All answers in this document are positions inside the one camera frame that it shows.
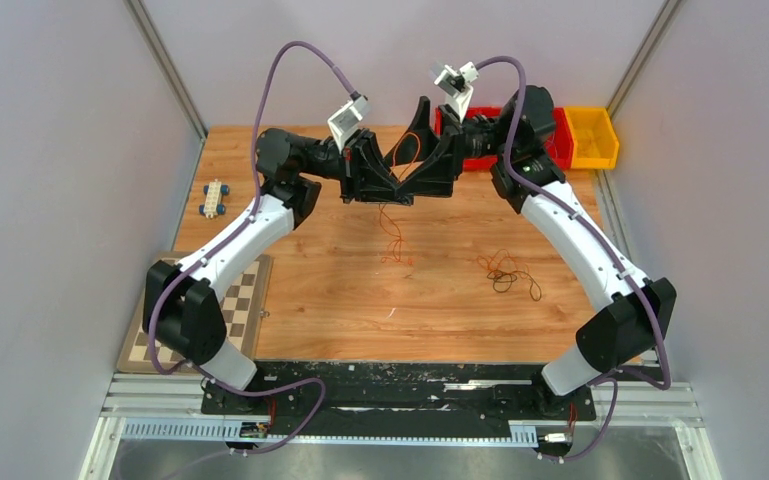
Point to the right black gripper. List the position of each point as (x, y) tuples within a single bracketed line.
[(438, 175)]

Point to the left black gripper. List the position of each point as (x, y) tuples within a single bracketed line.
[(365, 175)]

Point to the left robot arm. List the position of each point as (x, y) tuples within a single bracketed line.
[(182, 314)]

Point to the right red bin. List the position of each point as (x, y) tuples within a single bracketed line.
[(560, 144)]

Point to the toy block car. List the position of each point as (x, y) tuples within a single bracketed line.
[(213, 205)]

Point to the yellow bin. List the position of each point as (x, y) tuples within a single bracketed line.
[(595, 143)]

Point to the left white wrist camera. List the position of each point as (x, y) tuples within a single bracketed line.
[(346, 120)]

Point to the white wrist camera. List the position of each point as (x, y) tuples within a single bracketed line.
[(456, 83), (346, 120)]

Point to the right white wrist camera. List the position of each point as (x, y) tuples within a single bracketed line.
[(456, 83)]

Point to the slotted cable duct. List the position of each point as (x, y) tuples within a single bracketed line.
[(519, 436)]

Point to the aluminium frame rail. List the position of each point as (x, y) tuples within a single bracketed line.
[(152, 396)]

